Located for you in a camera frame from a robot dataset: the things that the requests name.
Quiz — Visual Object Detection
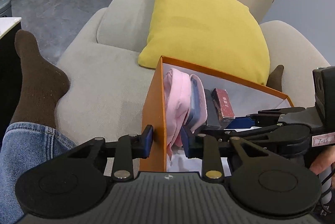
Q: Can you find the orange cardboard box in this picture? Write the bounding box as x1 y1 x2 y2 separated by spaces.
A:
140 56 293 172

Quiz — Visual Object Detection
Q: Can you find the pink fabric pouch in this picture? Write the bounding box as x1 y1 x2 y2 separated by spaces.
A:
164 68 191 159

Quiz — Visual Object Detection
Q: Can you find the white coffee table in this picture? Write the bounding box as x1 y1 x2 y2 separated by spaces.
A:
0 17 22 39

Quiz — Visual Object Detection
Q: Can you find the left leg brown sock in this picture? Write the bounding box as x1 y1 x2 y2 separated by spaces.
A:
0 29 78 224

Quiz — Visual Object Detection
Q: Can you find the person's right hand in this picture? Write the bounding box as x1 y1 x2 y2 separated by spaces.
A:
309 146 335 175

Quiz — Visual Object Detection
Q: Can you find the beige sofa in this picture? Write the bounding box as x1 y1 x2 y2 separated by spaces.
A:
56 0 329 144

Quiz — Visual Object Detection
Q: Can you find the leg brown sock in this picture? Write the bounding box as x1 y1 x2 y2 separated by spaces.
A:
266 65 284 92
0 29 78 224

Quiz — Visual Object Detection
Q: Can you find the dark grey box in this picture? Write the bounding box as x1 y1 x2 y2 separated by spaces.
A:
204 89 224 130

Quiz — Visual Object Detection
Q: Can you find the blue pink card holder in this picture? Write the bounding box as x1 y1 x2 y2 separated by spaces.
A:
185 74 208 133

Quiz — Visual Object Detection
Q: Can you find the yellow cushion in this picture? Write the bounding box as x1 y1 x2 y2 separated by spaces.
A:
138 0 270 85

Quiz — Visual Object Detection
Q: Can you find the right leg brown sock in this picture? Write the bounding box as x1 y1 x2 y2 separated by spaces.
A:
266 65 284 92

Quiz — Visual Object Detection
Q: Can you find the dark red small box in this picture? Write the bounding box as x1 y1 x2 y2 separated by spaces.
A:
211 88 235 123

